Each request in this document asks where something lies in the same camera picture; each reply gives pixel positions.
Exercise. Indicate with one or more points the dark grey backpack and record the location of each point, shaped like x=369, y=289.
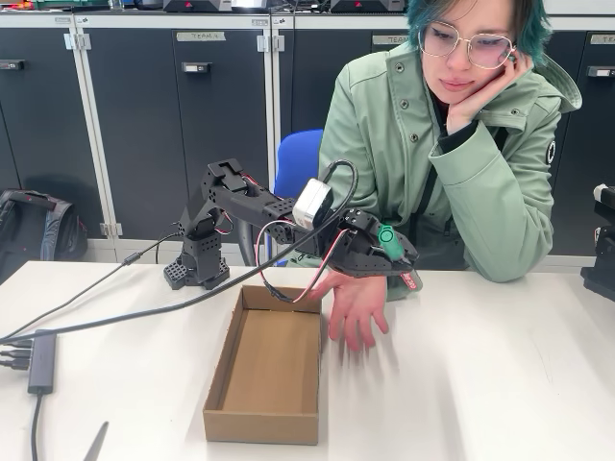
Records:
x=33, y=230

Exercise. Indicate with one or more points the green plastic crate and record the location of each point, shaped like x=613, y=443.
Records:
x=72, y=4

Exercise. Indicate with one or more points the person's right hand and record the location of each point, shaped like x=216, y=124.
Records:
x=358, y=312

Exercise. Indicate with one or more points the grey team label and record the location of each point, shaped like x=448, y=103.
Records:
x=202, y=36
x=603, y=39
x=386, y=40

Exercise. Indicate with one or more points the idle black robot arm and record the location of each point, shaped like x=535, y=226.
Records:
x=603, y=240

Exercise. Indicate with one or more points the blue office chair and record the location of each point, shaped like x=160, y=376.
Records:
x=295, y=163

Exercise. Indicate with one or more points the person's left hand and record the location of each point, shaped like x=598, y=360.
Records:
x=475, y=108

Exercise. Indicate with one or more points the person's left forearm green sleeve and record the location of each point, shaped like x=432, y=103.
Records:
x=485, y=192

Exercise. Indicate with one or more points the black device red logo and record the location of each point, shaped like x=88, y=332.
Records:
x=197, y=5
x=365, y=6

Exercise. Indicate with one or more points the grey cabinet hinge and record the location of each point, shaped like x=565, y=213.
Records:
x=110, y=229
x=269, y=43
x=77, y=41

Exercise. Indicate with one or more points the brown cardboard box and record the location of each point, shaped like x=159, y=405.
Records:
x=259, y=355

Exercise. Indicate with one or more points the person's head teal hair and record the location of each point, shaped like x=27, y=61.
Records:
x=461, y=86

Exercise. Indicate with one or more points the grey scissors tip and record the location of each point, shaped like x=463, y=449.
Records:
x=96, y=444

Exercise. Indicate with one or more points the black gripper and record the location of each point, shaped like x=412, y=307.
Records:
x=376, y=259

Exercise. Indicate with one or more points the gold rimmed glasses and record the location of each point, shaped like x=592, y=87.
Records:
x=439, y=43

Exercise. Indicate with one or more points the grey USB hub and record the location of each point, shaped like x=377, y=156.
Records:
x=42, y=360

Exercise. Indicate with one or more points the person's green jacket torso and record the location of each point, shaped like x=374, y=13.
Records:
x=375, y=144

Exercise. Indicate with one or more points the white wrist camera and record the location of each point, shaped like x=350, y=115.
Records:
x=312, y=204

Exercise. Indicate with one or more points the green capped black marker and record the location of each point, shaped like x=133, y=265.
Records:
x=388, y=237

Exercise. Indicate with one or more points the dark grey cabinet door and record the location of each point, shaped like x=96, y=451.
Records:
x=591, y=144
x=307, y=81
x=38, y=144
x=168, y=120

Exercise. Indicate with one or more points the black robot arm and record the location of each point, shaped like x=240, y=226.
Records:
x=240, y=199

